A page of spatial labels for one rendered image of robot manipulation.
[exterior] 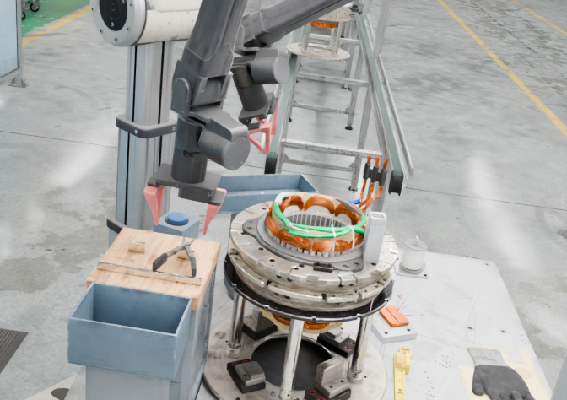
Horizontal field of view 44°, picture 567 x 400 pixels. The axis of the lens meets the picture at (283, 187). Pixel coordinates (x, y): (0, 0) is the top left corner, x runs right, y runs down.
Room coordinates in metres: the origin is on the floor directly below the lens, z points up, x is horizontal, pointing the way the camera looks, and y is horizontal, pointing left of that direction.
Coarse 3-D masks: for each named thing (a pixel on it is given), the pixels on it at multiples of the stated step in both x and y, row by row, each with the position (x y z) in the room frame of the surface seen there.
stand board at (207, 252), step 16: (128, 240) 1.13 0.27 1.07; (144, 240) 1.14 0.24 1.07; (160, 240) 1.15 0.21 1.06; (176, 240) 1.16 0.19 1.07; (112, 256) 1.07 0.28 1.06; (128, 256) 1.08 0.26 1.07; (144, 256) 1.08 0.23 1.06; (176, 256) 1.10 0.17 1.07; (208, 256) 1.11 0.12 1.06; (96, 272) 1.01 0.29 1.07; (112, 272) 1.02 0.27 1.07; (176, 272) 1.04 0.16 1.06; (208, 272) 1.06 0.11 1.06; (144, 288) 0.98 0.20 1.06; (160, 288) 0.99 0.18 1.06; (176, 288) 0.99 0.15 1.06; (192, 288) 1.00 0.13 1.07; (192, 304) 0.97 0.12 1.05
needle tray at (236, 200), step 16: (224, 176) 1.49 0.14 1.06; (240, 176) 1.51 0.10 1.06; (256, 176) 1.52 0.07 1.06; (272, 176) 1.54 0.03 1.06; (288, 176) 1.55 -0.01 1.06; (304, 176) 1.55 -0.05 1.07; (240, 192) 1.50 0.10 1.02; (256, 192) 1.51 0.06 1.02; (272, 192) 1.52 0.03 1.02; (224, 208) 1.38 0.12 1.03; (240, 208) 1.40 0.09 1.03
